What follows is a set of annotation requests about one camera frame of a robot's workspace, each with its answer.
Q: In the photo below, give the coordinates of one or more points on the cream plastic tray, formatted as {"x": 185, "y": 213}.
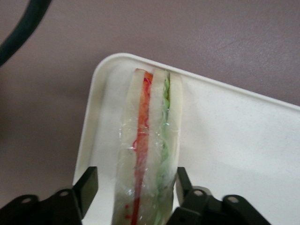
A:
{"x": 234, "y": 152}

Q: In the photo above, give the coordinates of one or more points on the triangle sandwich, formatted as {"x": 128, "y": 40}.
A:
{"x": 154, "y": 140}

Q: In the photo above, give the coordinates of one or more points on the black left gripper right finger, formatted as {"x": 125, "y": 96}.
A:
{"x": 211, "y": 211}

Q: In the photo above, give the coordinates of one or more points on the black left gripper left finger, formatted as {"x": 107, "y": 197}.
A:
{"x": 58, "y": 206}

